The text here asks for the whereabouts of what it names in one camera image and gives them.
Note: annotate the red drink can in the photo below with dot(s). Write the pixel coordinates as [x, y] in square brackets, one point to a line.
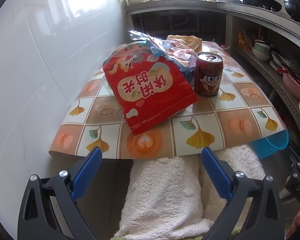
[207, 80]

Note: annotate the stack of green white bowls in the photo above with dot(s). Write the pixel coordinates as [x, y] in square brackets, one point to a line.
[261, 51]

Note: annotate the person's right hand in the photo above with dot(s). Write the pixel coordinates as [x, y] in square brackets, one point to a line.
[295, 226]

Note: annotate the black wok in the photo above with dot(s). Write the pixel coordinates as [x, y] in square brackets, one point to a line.
[265, 2]

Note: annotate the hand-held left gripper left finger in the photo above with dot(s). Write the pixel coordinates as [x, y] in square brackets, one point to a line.
[87, 172]

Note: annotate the stack of white plates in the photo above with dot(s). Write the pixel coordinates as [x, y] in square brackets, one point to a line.
[278, 61]

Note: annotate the crumpled yellowish plastic bag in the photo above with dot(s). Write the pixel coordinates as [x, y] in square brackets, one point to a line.
[187, 41]

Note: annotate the grey kitchen counter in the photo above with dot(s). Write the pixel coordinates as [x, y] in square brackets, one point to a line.
[240, 8]

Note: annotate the red snack bag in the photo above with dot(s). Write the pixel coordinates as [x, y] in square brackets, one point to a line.
[150, 92]

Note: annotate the blue plastic basket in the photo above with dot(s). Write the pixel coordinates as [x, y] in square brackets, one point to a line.
[270, 143]

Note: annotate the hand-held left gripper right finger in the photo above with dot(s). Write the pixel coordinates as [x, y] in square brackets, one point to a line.
[215, 175]

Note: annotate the orange snack packet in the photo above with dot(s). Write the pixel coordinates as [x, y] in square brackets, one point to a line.
[243, 41]

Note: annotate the perforated metal shelf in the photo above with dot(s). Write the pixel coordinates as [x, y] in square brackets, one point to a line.
[272, 80]

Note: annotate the patterned tablecloth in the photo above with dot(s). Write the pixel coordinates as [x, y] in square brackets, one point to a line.
[202, 135]

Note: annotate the pink plastic basin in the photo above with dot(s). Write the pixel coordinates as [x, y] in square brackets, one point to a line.
[293, 87]

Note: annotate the clear blue plastic wrappers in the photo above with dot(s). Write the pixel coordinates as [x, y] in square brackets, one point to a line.
[170, 50]

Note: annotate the white fleece trousers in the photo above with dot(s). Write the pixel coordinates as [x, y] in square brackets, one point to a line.
[162, 195]

